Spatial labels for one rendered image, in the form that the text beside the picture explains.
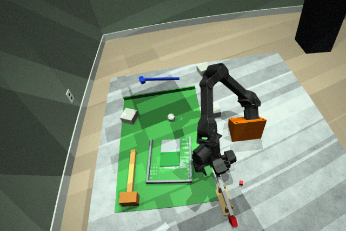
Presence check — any white golf ball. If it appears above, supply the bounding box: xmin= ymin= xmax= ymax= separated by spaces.
xmin=168 ymin=114 xmax=175 ymax=121

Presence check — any green putting mat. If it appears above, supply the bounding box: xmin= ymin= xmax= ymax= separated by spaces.
xmin=115 ymin=89 xmax=219 ymax=213

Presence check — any blue golf putter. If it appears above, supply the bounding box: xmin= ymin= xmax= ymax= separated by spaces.
xmin=139 ymin=76 xmax=179 ymax=84

